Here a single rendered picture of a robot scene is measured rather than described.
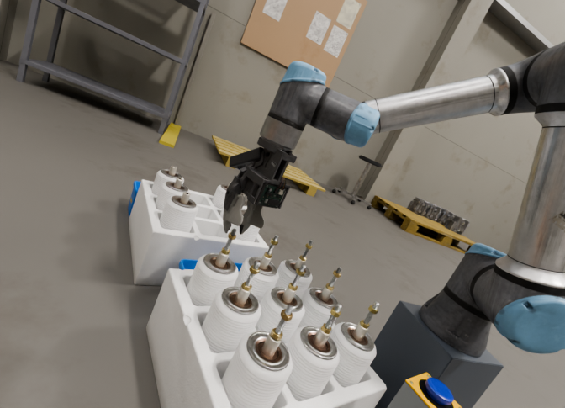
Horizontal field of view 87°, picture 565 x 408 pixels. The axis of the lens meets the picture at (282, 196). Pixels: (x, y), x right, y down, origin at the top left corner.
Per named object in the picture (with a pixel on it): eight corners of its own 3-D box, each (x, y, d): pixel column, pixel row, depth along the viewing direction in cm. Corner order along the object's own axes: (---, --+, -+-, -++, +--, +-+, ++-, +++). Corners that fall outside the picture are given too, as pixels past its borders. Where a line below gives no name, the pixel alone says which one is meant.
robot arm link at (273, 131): (260, 112, 57) (289, 125, 63) (250, 134, 58) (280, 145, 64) (282, 122, 52) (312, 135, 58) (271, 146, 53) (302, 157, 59)
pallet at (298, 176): (298, 177, 386) (302, 170, 383) (323, 201, 311) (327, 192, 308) (208, 143, 341) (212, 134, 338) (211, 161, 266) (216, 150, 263)
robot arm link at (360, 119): (377, 114, 61) (328, 92, 62) (386, 108, 50) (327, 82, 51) (359, 150, 63) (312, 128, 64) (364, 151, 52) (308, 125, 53)
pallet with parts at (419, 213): (431, 228, 479) (444, 208, 470) (481, 260, 395) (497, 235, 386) (366, 204, 429) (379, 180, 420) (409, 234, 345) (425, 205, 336)
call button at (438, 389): (429, 383, 48) (435, 373, 48) (451, 407, 45) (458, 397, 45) (416, 388, 46) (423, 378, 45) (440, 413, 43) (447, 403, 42)
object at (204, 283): (216, 342, 69) (245, 278, 65) (175, 344, 64) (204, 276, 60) (207, 312, 77) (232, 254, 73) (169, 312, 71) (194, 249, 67)
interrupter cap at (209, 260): (240, 277, 65) (240, 274, 65) (207, 274, 61) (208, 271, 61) (229, 256, 71) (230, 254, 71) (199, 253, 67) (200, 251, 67)
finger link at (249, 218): (250, 245, 62) (262, 206, 59) (237, 230, 66) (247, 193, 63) (261, 244, 64) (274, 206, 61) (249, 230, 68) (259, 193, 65)
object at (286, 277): (285, 315, 90) (310, 265, 86) (287, 338, 81) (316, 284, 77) (256, 304, 88) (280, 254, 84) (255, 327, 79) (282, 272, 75)
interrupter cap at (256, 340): (277, 334, 53) (279, 331, 53) (296, 371, 47) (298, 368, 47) (240, 333, 49) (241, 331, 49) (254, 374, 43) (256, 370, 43)
